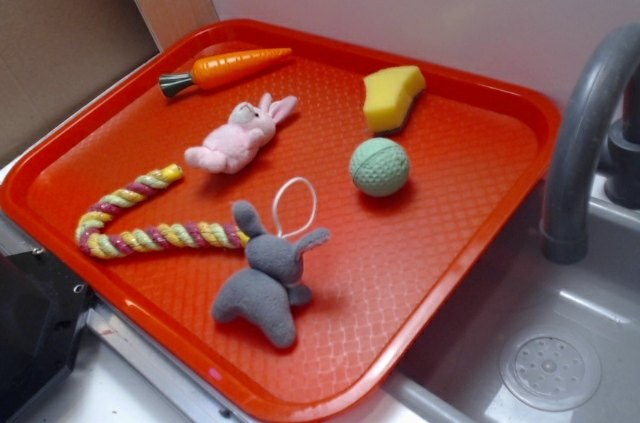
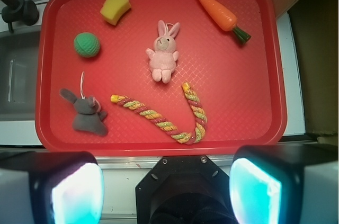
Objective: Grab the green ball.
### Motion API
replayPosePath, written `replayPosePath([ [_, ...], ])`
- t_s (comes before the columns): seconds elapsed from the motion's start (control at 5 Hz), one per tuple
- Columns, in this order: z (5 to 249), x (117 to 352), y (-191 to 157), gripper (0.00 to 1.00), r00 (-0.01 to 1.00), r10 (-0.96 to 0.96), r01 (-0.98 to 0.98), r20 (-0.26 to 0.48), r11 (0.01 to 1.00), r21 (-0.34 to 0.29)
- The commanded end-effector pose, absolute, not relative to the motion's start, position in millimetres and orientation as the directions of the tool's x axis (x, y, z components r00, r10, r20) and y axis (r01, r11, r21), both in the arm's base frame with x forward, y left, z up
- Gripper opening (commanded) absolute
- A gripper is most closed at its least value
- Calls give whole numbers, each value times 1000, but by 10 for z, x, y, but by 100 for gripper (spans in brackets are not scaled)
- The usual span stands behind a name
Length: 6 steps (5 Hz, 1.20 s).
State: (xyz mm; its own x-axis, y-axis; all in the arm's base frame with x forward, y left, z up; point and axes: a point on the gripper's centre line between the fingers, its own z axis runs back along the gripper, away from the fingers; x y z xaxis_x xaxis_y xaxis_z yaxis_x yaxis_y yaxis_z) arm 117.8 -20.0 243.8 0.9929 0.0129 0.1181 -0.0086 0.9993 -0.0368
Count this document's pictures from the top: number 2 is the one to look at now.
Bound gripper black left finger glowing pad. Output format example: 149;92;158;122
1;151;104;223

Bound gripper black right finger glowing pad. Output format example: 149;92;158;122
229;145;338;223

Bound green textured ball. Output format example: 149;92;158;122
74;32;101;58

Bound grey plush bunny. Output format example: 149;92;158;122
59;71;108;137

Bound red plastic tray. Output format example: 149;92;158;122
35;0;287;156

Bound steel sink basin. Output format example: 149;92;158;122
1;30;40;121

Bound pink plush bunny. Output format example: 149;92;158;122
145;20;181;84

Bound orange toy carrot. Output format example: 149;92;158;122
198;0;251;44

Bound yellow sponge piece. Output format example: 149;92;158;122
100;0;131;25

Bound multicolour twisted rope toy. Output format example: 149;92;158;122
110;82;208;145

